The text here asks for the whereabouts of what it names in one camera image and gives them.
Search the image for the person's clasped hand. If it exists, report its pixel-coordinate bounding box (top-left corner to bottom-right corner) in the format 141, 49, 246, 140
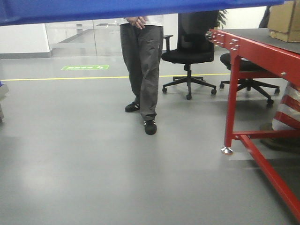
126, 16, 146, 30

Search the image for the large blue plastic bin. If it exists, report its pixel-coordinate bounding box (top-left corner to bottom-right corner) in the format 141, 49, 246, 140
0, 0, 284, 26

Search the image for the standing person in grey trousers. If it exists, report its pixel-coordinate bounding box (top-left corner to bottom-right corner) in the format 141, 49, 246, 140
120, 15, 164, 135

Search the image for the black office chair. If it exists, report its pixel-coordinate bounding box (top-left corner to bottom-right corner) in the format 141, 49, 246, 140
161, 10, 218, 100
219, 52, 281, 105

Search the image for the cardboard box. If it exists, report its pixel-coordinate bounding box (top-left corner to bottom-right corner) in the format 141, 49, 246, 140
268, 0, 300, 43

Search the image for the red white striped barrier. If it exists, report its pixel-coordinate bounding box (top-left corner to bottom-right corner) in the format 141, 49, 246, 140
271, 82, 300, 130

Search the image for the red metal frame table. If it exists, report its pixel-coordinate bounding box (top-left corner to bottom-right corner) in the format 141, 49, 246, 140
206, 29, 300, 219

